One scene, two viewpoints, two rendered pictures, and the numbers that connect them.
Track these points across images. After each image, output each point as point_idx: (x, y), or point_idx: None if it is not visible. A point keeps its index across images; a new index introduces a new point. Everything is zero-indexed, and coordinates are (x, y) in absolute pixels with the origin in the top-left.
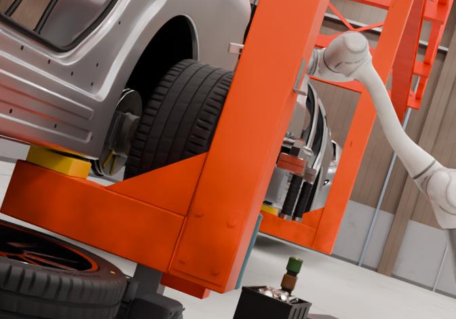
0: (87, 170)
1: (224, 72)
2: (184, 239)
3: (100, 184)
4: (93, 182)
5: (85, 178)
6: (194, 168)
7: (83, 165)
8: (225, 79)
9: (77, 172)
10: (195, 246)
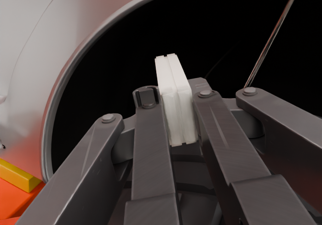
0: (20, 182)
1: (197, 184)
2: None
3: (14, 207)
4: (10, 198)
5: (23, 190)
6: None
7: (7, 173)
8: (123, 197)
9: (0, 174)
10: None
